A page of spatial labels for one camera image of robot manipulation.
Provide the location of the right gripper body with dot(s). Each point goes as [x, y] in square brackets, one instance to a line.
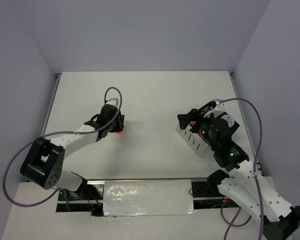
[203, 129]

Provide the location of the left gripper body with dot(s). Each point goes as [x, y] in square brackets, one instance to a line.
[116, 125]

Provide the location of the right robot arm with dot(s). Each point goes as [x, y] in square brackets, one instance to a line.
[236, 177]

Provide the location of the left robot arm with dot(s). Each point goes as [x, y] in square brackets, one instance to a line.
[44, 161]

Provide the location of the black tray container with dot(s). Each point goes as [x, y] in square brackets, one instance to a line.
[204, 109]

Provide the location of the white compartment organizer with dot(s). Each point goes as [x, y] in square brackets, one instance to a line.
[195, 142]

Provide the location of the silver taped panel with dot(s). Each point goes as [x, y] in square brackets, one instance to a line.
[147, 198]

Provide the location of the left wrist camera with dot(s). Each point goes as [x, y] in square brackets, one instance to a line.
[113, 101]

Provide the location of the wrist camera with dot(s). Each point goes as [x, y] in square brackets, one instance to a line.
[216, 107]
[113, 101]

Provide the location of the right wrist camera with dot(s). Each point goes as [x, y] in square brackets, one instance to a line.
[216, 107]

